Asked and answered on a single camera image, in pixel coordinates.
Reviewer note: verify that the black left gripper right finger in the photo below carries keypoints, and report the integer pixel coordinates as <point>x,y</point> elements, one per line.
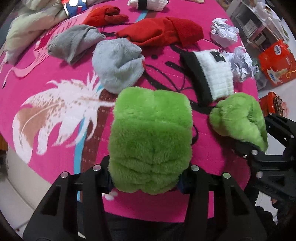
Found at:
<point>217,209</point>

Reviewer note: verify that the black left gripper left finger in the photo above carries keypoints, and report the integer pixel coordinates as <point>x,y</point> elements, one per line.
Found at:
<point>55,218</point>

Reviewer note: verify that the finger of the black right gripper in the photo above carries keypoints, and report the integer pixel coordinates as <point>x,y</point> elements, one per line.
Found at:
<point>245,148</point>
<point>282,129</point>

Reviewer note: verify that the small green fluffy sock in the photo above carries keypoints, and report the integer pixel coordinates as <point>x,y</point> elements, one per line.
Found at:
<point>240,117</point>

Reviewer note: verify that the white black knit sock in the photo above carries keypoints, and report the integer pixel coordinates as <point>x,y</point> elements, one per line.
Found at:
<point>210,74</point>

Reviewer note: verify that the large green fluffy sock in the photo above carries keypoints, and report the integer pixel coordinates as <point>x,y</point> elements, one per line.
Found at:
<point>150,140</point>

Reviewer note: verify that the white sock with black band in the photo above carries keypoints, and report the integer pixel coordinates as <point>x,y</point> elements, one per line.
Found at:
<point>152,5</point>

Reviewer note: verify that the small red sock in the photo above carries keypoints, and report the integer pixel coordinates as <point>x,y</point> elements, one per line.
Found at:
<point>104,16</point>

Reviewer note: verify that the red snack bag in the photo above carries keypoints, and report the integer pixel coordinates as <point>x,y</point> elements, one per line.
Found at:
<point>272,103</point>

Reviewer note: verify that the orange gift box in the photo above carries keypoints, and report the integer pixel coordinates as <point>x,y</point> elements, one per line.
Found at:
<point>278,63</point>

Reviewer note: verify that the grey green shelf unit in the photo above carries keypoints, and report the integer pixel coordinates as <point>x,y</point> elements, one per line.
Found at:
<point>260,24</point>

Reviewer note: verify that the pink patterned bed cover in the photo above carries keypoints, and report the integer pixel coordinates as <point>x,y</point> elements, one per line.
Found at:
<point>57,117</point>

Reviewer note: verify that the crumpled white paper ball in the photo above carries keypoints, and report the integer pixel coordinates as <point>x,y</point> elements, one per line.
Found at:
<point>223,34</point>

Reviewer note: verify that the large red sock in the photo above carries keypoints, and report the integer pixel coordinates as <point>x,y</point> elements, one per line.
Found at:
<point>161,32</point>

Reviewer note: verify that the light grey fluffy sock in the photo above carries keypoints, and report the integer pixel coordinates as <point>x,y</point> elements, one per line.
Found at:
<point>118,63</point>

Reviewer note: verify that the dark grey sock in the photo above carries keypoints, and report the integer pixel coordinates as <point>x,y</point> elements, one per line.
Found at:
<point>71,45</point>

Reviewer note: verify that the beige crumpled blanket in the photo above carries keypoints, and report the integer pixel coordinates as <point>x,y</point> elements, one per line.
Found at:
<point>33,19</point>

